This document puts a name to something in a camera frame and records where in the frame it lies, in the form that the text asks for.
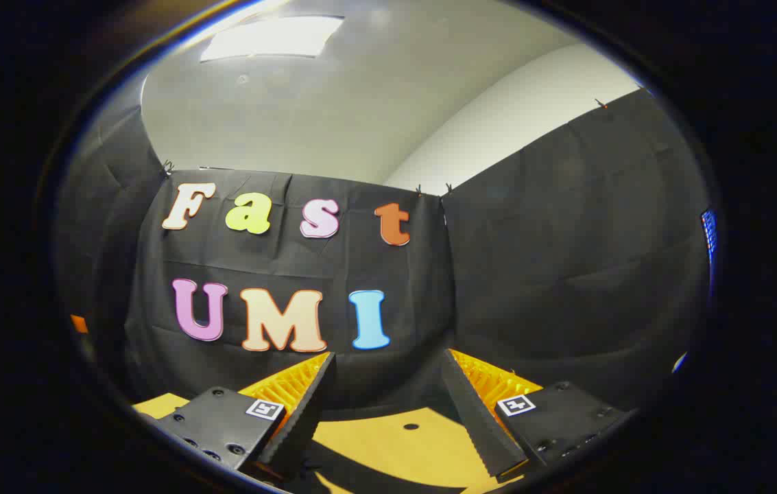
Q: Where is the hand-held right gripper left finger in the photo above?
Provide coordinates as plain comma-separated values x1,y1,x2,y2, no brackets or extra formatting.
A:
154,352,337,481

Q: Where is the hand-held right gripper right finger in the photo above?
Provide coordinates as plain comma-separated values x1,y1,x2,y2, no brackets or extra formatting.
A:
442,349,636,479

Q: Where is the black backdrop cloth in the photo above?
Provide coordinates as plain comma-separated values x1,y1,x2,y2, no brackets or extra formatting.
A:
52,88,715,419

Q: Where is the blue glowing panel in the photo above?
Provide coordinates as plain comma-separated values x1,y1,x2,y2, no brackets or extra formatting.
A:
701,209,718,275

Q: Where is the white ceiling light panel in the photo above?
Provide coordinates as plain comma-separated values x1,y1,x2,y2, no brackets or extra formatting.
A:
200,15,346,64

